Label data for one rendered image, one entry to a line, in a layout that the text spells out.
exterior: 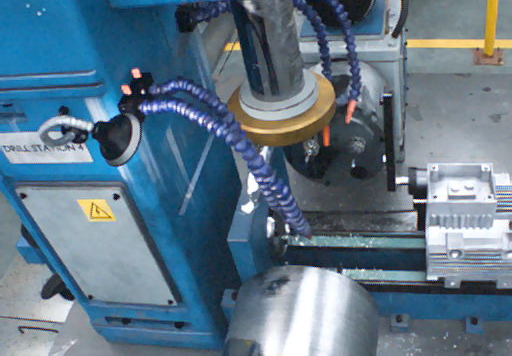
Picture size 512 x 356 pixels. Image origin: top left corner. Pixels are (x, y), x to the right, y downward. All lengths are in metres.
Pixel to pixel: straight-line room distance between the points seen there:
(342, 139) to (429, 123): 0.52
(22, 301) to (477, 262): 1.57
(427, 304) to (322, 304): 0.40
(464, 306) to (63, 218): 0.80
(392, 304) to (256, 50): 0.63
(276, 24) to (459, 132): 0.96
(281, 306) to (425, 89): 1.15
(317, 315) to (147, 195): 0.32
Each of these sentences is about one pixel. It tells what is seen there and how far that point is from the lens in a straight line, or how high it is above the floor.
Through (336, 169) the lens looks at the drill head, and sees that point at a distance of 1.35.
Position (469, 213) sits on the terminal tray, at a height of 1.12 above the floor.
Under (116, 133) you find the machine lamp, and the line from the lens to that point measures 0.73.
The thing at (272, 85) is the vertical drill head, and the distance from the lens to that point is 0.91.
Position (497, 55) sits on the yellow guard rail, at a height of 0.01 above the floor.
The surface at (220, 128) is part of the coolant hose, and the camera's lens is 0.77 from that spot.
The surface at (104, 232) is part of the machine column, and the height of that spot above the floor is 1.20.
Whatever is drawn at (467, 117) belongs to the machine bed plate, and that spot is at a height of 0.80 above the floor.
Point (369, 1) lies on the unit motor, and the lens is 1.42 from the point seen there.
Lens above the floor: 1.89
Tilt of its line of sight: 46 degrees down
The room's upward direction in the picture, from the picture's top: 9 degrees counter-clockwise
